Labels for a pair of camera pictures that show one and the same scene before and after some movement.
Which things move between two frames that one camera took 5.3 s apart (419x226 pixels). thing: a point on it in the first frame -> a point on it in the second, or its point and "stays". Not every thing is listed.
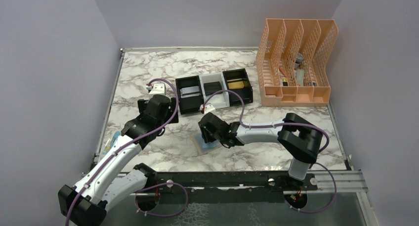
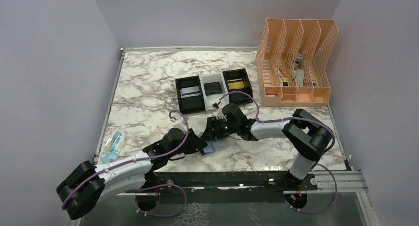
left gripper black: x=170 y=113 -> x=195 y=144
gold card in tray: x=236 y=85 stays
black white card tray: x=222 y=89 stays
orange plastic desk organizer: x=293 y=62 stays
